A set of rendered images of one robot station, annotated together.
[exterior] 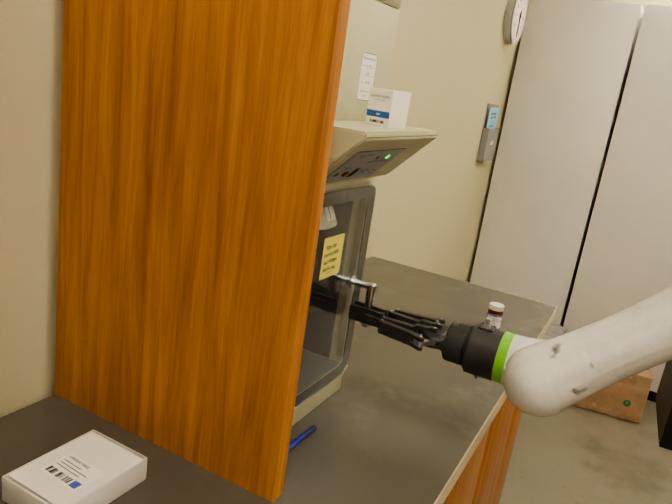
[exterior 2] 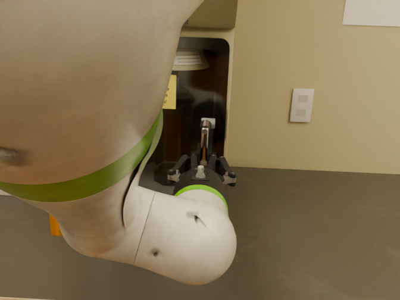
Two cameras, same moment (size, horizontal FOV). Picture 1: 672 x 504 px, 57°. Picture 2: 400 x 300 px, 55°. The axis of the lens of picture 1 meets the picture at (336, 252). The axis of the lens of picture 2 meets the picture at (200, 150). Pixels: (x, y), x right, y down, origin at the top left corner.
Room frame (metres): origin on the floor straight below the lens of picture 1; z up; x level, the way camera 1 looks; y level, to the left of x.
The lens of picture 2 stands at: (0.82, -0.80, 1.43)
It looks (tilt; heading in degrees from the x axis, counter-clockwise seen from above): 19 degrees down; 66
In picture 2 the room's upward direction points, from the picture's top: 2 degrees clockwise
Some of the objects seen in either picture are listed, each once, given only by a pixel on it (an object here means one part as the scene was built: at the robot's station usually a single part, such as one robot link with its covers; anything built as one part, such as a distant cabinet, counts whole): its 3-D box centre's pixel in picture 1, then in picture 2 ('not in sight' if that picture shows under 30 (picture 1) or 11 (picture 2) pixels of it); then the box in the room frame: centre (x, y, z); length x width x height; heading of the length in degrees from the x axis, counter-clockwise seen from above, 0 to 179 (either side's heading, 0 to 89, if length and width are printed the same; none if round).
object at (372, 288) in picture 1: (361, 301); (204, 143); (1.15, -0.06, 1.17); 0.05 x 0.03 x 0.10; 64
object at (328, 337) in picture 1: (323, 298); (158, 126); (1.07, 0.01, 1.19); 0.30 x 0.01 x 0.40; 154
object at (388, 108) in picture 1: (387, 108); not in sight; (1.08, -0.05, 1.54); 0.05 x 0.05 x 0.06; 50
